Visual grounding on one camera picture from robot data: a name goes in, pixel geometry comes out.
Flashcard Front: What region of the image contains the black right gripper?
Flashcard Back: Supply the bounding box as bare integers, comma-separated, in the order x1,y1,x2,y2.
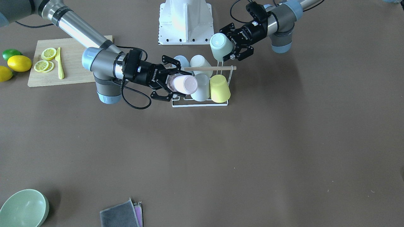
134,55,193,102

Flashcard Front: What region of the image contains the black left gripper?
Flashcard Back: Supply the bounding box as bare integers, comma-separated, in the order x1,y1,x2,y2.
219,19,268,61

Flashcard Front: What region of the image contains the green plastic cup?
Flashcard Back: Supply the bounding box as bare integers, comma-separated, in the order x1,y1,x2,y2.
210,33,233,62

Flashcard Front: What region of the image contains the pink plastic cup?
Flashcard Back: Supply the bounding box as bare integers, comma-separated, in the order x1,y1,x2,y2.
167,75,198,95

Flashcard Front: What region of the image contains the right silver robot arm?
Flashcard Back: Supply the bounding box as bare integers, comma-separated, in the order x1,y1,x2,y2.
1,0,197,109

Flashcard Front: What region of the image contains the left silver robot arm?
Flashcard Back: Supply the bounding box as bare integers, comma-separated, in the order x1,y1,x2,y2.
211,0,323,62

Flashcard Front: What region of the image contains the light blue plastic cup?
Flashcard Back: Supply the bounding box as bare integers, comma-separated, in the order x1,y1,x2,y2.
174,55,190,68

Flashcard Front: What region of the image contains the white plastic cup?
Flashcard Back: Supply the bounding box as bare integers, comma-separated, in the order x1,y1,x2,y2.
190,55,213,78

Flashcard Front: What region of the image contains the grey plastic cup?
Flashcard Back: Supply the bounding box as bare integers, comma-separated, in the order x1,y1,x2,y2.
191,74,210,102

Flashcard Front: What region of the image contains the yellow plastic cup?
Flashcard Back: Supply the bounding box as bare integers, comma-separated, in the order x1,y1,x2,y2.
210,74,231,103

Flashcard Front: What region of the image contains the yellow plastic knife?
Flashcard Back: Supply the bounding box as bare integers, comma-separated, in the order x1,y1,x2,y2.
55,47,65,79

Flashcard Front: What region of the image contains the wooden cutting board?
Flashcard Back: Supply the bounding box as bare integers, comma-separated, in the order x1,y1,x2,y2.
28,38,94,87

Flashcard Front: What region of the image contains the lemon slice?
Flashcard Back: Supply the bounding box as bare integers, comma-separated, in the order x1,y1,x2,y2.
40,48,57,61
33,60,55,73

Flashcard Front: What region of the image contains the pink cloth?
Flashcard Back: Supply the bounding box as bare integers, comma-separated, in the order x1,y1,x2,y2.
133,202,143,227

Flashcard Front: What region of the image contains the yellow lemon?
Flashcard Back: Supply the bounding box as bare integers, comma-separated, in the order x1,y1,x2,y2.
0,66,13,82
7,55,32,72

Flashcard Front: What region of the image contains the grey folded cloth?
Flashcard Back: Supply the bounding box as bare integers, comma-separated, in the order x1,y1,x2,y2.
100,199,138,227

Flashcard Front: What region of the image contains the green lime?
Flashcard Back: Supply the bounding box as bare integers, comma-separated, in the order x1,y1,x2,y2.
2,49,22,61

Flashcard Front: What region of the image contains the green bowl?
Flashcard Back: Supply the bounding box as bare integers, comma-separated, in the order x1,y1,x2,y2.
0,189,50,227

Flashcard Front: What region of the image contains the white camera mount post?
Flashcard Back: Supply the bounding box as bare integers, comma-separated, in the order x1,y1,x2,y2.
158,0,214,45

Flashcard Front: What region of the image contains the white wire cup holder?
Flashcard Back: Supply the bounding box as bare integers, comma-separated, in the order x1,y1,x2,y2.
171,55,236,108

